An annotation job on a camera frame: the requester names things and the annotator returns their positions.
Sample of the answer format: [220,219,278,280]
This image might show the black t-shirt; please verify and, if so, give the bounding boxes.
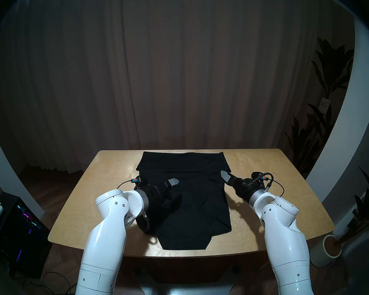
[136,151,233,250]

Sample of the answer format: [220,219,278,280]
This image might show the black right camera cable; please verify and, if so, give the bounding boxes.
[271,179,285,198]

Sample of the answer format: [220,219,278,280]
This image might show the small dark potted plant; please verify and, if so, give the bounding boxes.
[334,167,369,246]

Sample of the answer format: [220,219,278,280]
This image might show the brown pleated curtain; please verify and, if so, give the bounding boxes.
[0,0,355,176]

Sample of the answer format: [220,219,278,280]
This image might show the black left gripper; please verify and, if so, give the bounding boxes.
[141,177,181,212]

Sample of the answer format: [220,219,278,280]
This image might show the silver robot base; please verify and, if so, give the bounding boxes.
[135,267,238,295]

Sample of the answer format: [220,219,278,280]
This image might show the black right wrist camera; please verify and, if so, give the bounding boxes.
[250,171,275,191]

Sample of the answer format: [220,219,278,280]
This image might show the white cylindrical plant pot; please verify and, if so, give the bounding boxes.
[309,234,342,268]

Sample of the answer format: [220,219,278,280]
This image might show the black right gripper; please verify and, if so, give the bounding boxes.
[220,170,262,202]

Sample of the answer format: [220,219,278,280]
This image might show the black computer tower with lights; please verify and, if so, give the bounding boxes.
[0,191,52,280]

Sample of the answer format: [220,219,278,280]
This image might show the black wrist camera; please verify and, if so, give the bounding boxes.
[132,175,149,191]
[250,171,275,191]

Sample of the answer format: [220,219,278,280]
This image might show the black floor cables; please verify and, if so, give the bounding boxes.
[15,270,78,295]

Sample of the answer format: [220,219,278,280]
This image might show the tall dark leafy plant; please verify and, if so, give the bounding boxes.
[284,38,355,179]

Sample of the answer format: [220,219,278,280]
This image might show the black left wrist cable loop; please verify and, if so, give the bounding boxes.
[137,211,152,234]

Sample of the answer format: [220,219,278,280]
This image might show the light wooden table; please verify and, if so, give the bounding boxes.
[48,148,335,282]

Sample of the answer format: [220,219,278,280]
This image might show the black camera cable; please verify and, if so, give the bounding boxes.
[116,179,136,190]
[271,179,285,198]

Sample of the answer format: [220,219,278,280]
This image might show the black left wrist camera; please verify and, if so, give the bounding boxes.
[132,175,149,191]

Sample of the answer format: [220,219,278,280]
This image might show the black left camera cable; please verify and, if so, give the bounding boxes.
[116,179,136,190]

